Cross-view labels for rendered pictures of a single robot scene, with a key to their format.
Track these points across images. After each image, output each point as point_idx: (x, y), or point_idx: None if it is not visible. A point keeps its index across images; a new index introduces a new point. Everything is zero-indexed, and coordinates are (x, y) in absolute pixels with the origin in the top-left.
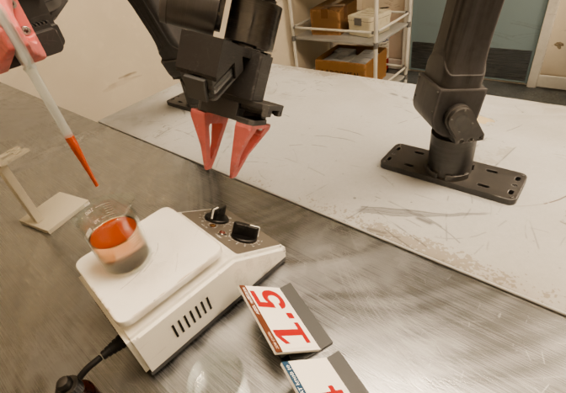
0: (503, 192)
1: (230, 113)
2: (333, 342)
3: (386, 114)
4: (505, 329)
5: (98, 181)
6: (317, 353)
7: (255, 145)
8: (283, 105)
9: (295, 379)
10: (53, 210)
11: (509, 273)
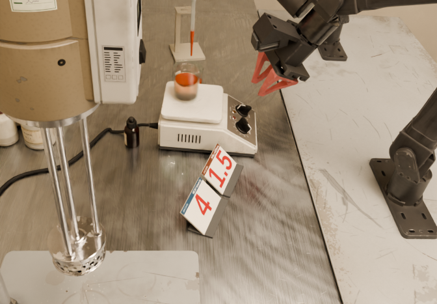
0: (407, 227)
1: (273, 62)
2: (230, 198)
3: None
4: (302, 258)
5: (220, 50)
6: (220, 194)
7: (283, 87)
8: (376, 81)
9: (198, 185)
10: (186, 51)
11: (342, 250)
